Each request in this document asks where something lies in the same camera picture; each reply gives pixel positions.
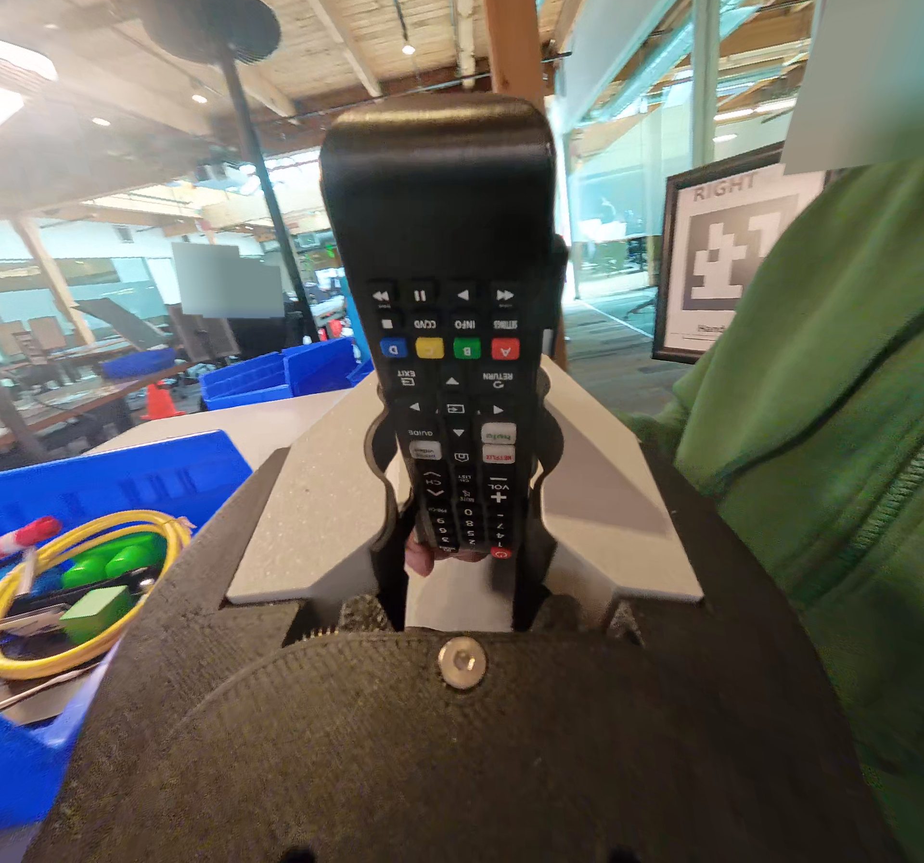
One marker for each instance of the blue plastic bin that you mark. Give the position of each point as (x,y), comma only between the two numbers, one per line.
(275,372)
(130,473)

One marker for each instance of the black floor lamp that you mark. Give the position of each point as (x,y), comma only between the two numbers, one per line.
(217,26)

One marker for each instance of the black remote control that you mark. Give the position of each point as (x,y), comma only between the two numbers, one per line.
(448,228)

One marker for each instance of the person's right hand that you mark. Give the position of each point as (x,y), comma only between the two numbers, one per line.
(441,560)

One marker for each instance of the orange traffic cone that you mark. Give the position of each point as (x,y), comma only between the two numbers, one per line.
(160,404)

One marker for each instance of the red marker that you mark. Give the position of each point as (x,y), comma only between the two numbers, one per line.
(29,535)

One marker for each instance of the wooden support post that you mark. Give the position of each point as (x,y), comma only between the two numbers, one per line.
(513,11)

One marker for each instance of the framed black white tag sign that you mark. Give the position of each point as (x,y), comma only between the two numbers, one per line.
(729,250)

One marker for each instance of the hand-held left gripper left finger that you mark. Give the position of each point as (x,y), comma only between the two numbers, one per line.
(311,531)

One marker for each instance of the green plastic block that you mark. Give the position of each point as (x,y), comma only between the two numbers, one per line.
(94,613)
(109,563)

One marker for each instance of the wooden work table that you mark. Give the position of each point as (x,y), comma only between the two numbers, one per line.
(72,394)

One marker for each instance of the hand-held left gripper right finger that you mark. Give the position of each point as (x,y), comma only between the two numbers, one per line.
(621,517)

